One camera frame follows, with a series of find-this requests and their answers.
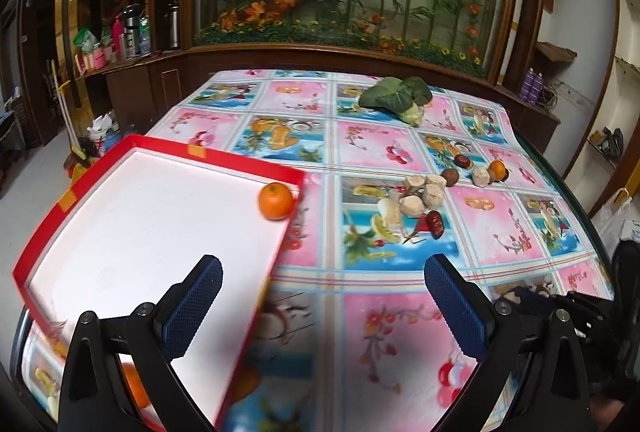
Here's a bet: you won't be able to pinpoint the colourful fruit print tablecloth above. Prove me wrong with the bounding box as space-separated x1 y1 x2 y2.
19 68 616 432

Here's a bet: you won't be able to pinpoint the pink bottle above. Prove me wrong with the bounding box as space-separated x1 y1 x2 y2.
112 14 125 60

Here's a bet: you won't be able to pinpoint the wooden sideboard cabinet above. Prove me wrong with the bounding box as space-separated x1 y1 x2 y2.
83 43 560 152

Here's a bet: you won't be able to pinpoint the white bucket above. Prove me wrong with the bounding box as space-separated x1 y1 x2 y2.
87 111 122 157

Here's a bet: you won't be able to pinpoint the orange tangerine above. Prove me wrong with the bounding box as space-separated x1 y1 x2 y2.
258 183 295 221
122 363 151 409
488 160 510 183

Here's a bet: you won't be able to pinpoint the brown round longan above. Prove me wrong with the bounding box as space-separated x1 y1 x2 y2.
440 169 460 187

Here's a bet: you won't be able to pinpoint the purple bottles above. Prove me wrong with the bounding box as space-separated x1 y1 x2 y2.
518 68 544 106

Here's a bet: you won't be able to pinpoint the dark red jujube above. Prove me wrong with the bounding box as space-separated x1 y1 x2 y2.
454 155 473 170
425 210 445 240

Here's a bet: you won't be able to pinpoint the green leafy vegetable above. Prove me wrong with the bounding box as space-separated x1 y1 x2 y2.
358 76 433 127

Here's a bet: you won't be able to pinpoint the beige yam chunk top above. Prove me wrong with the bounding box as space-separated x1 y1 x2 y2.
404 174 425 195

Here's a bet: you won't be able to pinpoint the steel thermos flask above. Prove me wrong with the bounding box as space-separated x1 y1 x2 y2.
122 4 140 59

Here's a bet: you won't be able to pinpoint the red white tray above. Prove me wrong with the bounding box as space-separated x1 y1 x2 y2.
13 135 305 423

